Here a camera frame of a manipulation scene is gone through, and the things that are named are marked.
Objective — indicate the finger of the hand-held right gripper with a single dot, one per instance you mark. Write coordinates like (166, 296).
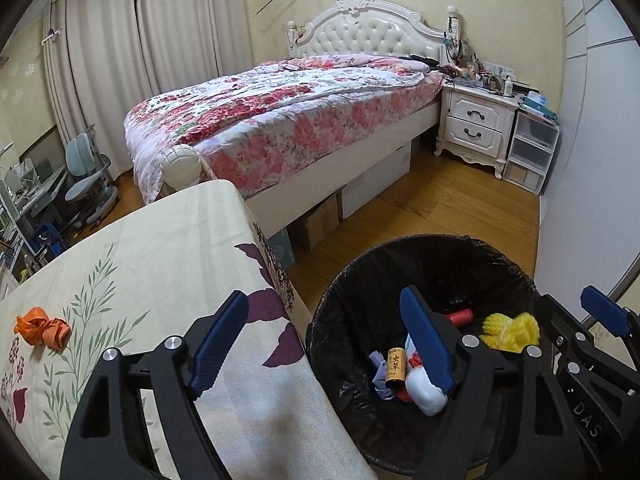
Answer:
(605, 310)
(570, 330)

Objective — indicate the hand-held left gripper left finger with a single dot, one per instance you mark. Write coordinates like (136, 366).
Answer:
(220, 345)

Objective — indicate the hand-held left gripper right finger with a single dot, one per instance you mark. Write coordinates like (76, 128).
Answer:
(430, 345)

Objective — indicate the red bottle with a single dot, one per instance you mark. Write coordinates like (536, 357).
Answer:
(462, 316)

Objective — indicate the black lined trash bin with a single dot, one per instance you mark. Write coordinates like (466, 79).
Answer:
(390, 280)

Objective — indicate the small brown labelled can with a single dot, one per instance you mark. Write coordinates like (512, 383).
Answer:
(394, 367)

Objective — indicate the white plastic bag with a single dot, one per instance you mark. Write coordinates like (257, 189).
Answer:
(422, 397)

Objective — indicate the crumpled purple paper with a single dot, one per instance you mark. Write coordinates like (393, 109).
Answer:
(376, 360)

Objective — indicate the floral tablecloth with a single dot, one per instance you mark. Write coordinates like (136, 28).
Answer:
(165, 260)

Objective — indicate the pale teal printed box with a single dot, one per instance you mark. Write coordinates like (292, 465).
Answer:
(282, 250)

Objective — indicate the brown cardboard box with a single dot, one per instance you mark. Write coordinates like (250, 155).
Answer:
(317, 222)

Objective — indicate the large white storage box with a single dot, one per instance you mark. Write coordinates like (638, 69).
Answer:
(380, 180)

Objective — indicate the clear plastic drawer unit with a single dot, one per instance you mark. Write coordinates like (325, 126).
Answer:
(532, 150)

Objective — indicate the orange plastic bag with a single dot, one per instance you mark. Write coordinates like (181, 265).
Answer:
(35, 322)

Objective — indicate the white wardrobe door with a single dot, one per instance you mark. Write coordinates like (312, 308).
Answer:
(590, 110)

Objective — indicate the blue storage box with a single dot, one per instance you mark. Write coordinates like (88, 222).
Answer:
(47, 237)

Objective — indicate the stack of teal boxes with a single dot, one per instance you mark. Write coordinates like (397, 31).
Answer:
(539, 104)

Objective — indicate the bookshelf with books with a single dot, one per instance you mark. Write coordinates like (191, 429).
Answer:
(10, 240)

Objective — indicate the white study desk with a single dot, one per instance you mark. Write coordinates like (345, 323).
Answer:
(45, 187)

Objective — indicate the grey blue desk chair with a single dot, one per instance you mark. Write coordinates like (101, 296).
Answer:
(80, 152)

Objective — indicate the white carved nightstand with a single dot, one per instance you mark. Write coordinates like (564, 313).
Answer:
(470, 110)

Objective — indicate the pink floral quilt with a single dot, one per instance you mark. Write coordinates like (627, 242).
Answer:
(280, 110)

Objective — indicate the small white bottle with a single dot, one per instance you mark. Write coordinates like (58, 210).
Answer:
(509, 86)

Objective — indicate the nightstand clutter of toiletries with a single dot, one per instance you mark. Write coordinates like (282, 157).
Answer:
(475, 70)

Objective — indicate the dark cloth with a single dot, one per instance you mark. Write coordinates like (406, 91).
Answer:
(424, 60)

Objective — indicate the beige curtain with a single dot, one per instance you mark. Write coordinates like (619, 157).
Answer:
(190, 25)
(100, 60)

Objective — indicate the white tufted bed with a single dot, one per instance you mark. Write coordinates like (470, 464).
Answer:
(370, 30)

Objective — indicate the white wall socket strip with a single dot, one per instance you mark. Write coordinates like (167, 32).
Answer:
(499, 70)

